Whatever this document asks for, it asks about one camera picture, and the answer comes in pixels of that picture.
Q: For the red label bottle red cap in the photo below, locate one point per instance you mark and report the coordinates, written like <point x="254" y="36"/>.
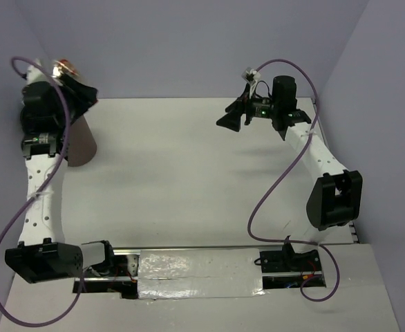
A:
<point x="63" y="67"/>

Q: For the metal base rail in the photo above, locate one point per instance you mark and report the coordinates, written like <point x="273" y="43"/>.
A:
<point x="281" y="268"/>

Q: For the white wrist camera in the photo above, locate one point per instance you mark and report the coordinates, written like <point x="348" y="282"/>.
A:
<point x="252" y="77"/>
<point x="34" y="71"/>

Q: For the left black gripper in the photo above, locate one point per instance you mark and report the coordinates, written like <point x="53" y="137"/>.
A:
<point x="86" y="97"/>

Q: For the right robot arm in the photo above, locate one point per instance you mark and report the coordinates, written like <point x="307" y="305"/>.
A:
<point x="336" y="193"/>

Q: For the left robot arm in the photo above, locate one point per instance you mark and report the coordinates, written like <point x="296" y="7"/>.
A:
<point x="42" y="253"/>

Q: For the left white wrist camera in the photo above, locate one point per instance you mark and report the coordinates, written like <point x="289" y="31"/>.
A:
<point x="34" y="71"/>

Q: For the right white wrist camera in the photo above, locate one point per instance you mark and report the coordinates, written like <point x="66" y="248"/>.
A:
<point x="252" y="77"/>

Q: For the silver foil tape sheet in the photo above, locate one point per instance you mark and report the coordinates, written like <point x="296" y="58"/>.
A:
<point x="188" y="274"/>

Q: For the brown round waste bin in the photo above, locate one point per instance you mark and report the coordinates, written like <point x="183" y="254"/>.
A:
<point x="82" y="146"/>

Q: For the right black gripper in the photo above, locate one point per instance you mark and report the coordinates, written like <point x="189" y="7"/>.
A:
<point x="232" y="120"/>

